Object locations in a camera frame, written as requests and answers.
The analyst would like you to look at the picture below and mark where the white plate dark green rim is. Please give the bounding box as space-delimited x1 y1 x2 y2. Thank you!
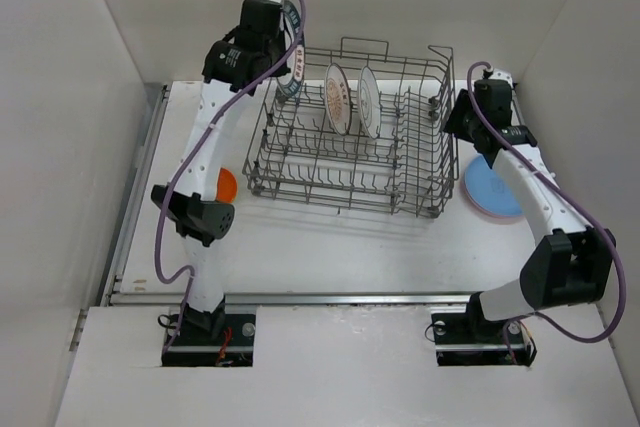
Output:
277 0 305 99

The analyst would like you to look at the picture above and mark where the pink plate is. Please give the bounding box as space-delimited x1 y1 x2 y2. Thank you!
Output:
462 183 523 220

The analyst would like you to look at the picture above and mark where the blue plate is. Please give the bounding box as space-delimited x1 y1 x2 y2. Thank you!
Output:
463 155 523 218

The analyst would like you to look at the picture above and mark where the white plate orange sunburst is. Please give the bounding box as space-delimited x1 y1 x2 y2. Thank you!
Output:
324 63 352 136

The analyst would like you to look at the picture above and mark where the white plate cloud motif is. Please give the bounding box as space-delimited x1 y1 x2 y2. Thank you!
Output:
357 66 381 139

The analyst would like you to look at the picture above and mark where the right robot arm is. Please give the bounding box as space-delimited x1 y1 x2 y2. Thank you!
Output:
444 78 615 341

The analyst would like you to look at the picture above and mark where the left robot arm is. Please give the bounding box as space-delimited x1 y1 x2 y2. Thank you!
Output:
151 0 305 344

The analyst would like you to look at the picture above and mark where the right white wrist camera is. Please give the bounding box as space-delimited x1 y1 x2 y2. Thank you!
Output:
482 67 516 90

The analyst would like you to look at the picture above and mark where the grey wire dish rack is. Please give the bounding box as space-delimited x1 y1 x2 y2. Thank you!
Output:
243 37 459 219

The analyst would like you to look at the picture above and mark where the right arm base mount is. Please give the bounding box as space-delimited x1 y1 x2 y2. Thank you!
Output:
425 312 538 367

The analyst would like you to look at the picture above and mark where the aluminium rail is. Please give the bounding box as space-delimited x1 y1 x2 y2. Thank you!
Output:
106 292 470 306

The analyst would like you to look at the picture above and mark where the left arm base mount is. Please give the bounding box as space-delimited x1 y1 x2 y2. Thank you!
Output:
157 306 256 368

